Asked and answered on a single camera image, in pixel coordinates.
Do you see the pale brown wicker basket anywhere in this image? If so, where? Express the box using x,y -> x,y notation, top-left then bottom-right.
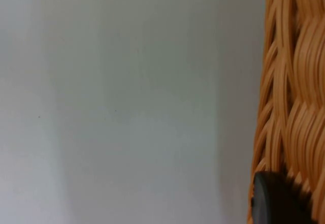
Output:
246,0 -> 325,224

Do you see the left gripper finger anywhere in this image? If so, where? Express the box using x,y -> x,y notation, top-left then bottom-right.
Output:
250,171 -> 319,224

